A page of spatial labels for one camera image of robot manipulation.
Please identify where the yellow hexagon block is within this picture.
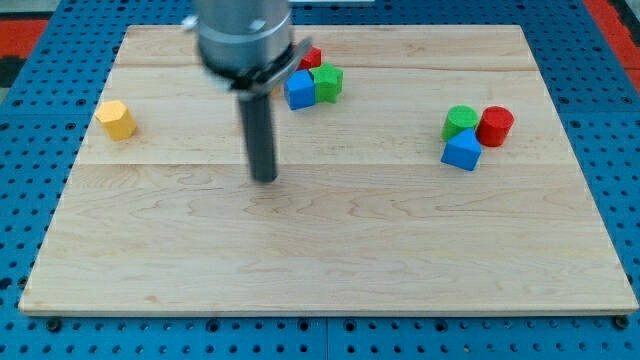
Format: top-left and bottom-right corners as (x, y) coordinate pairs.
(95, 100), (137, 141)

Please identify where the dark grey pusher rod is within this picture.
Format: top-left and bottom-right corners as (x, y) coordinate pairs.
(238, 94), (278, 183)

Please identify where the blue cube block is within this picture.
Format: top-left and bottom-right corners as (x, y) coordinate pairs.
(284, 70), (316, 110)

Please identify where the wooden board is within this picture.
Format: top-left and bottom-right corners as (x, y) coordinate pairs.
(19, 25), (638, 317)

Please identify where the green cylinder block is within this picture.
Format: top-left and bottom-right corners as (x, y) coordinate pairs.
(441, 105), (479, 141)

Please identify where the blue triangle block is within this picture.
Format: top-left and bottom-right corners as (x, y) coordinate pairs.
(441, 129), (482, 171)

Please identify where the red cylinder block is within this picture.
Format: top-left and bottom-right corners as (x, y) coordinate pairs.
(476, 106), (515, 147)

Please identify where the green star block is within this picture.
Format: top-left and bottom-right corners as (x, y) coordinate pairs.
(309, 62), (344, 103)

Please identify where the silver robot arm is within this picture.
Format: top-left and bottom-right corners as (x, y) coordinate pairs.
(182, 0), (312, 184)

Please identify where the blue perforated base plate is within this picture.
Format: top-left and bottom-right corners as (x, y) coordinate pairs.
(1, 0), (639, 359)

